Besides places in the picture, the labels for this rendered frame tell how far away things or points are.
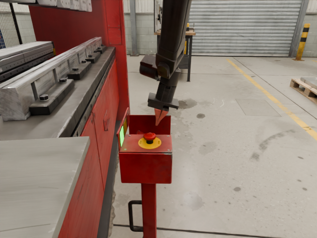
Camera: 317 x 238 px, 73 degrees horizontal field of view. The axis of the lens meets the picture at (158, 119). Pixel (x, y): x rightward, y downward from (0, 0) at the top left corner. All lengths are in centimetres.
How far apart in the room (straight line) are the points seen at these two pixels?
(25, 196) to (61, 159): 5
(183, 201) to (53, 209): 141
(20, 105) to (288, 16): 779
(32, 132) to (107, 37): 180
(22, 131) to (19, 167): 38
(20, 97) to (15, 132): 10
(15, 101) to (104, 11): 175
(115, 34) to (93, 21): 23
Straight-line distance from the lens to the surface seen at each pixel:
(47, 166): 24
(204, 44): 745
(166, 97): 68
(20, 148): 29
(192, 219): 148
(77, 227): 75
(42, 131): 61
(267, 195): 178
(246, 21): 765
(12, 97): 69
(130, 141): 68
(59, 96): 78
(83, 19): 234
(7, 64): 121
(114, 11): 231
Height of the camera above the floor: 113
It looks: 25 degrees down
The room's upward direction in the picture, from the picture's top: straight up
